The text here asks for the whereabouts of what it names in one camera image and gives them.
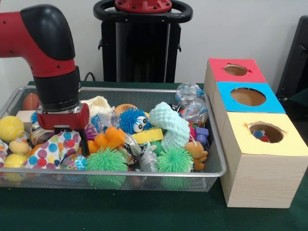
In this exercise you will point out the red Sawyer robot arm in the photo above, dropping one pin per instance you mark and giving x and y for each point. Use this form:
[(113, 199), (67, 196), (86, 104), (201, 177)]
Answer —
[(43, 43)]

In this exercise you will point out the white cloth with big dots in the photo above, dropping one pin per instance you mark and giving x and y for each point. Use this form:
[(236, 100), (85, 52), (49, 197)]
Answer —
[(53, 151)]

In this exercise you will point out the dark green table cloth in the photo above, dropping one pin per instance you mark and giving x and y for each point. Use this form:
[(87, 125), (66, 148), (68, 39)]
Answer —
[(144, 211)]

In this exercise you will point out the blue spiky ball with eyes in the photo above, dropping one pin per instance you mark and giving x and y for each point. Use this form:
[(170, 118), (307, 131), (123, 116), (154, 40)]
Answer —
[(130, 120)]

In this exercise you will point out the orange plastic toy block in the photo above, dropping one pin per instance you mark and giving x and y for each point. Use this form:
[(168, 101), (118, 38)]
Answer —
[(109, 138)]

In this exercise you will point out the cream knitted cloth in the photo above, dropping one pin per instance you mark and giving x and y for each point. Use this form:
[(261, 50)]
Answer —
[(98, 107)]

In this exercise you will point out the yellow ball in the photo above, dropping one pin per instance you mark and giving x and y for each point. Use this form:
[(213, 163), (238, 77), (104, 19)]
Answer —
[(10, 129), (13, 161)]

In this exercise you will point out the wooden box with three holes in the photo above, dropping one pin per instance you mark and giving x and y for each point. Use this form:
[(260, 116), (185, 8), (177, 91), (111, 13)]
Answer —
[(260, 178)]

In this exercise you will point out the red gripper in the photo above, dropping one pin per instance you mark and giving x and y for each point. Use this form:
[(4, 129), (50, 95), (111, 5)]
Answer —
[(62, 120)]

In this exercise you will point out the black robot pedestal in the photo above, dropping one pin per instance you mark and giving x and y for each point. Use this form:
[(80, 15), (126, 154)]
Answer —
[(139, 48)]

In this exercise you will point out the mint green foam cloth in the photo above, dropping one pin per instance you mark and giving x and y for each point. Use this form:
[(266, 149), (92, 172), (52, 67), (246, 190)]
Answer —
[(173, 127)]

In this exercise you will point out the colourful polka dot cloth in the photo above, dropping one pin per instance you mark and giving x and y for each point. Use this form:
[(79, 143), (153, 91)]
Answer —
[(260, 136)]

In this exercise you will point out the black monitor panel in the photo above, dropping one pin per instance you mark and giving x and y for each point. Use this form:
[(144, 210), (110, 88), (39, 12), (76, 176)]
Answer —
[(296, 62)]

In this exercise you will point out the green spiky ball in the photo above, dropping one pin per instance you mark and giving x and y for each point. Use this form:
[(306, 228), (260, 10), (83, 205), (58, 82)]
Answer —
[(106, 161), (174, 161)]

